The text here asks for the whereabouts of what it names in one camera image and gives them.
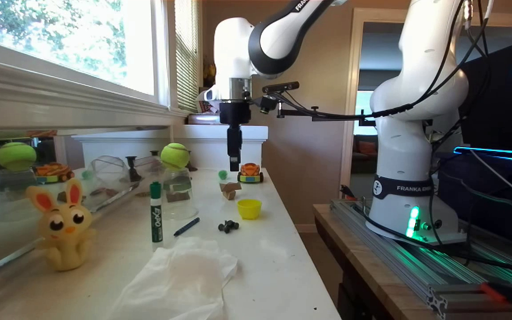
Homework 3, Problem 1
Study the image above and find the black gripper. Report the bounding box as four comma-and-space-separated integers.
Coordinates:
219, 102, 253, 173

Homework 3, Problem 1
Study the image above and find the orange toy car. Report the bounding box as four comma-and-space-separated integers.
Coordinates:
237, 162, 265, 185

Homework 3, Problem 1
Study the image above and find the green tennis ball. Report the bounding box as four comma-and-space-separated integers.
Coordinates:
158, 141, 192, 173

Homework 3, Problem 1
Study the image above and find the small black toy piece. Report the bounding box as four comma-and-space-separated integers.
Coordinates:
217, 219, 240, 235

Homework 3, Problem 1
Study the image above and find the dark blue pen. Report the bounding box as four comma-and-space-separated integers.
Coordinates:
173, 217, 201, 239

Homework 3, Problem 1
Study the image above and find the white window blind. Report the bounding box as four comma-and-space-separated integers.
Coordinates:
173, 0, 201, 114

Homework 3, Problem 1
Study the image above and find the dark metal candle holder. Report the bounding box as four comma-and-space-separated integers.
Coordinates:
126, 155, 144, 184

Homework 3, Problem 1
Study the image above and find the green capped whiteboard marker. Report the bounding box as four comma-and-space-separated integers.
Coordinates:
148, 180, 166, 246

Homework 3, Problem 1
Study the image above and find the clear wine glass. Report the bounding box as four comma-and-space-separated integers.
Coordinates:
82, 153, 134, 201

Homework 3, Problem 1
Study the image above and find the white crumpled cloth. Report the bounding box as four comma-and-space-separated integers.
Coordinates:
109, 237, 242, 320

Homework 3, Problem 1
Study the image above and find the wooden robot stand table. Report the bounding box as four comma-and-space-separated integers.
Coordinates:
313, 203, 512, 320

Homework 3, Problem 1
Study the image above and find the yellow plush bunny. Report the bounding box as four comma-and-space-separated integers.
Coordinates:
27, 177, 96, 274

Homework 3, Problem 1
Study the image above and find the blue lit computer case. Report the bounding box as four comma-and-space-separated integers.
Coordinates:
438, 145, 512, 255

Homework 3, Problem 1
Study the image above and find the black computer monitor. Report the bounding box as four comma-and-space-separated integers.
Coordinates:
452, 34, 512, 153

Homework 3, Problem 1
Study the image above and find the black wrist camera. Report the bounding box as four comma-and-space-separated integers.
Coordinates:
249, 95, 281, 114

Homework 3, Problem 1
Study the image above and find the black stereo camera bar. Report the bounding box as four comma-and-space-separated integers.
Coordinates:
262, 81, 301, 97

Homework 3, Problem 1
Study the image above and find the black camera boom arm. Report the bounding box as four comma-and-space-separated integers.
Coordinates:
274, 91, 379, 129

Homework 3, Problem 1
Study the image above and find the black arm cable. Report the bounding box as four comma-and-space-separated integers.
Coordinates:
262, 0, 489, 121

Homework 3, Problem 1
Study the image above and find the aluminium rail frame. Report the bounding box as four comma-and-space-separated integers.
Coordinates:
329, 198, 512, 317

